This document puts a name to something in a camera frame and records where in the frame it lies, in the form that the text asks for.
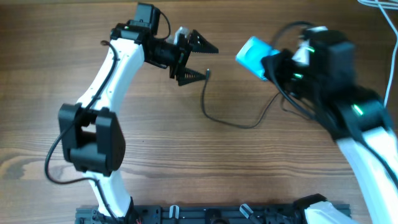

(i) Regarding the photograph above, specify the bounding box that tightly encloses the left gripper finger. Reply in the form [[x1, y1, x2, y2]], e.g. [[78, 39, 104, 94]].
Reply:
[[177, 68, 206, 86], [189, 30, 219, 54]]

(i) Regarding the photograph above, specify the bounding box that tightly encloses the blue screen smartphone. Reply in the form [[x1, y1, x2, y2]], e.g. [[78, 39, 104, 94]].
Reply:
[[236, 36, 279, 81]]

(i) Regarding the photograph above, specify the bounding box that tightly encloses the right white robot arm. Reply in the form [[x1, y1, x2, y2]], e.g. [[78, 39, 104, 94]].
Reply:
[[261, 21, 397, 223]]

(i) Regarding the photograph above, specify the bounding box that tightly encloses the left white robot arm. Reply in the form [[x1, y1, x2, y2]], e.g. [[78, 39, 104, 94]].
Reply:
[[54, 3, 218, 223]]

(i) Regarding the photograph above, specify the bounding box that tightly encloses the black charger cable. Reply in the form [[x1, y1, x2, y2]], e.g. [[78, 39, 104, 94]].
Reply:
[[200, 68, 280, 130]]

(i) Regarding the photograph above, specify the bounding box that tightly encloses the white power strip cable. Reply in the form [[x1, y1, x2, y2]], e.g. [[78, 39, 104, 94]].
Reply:
[[356, 0, 398, 108]]

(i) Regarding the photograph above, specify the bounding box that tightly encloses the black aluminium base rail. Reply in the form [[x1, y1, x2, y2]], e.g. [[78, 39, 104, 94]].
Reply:
[[75, 204, 305, 224]]

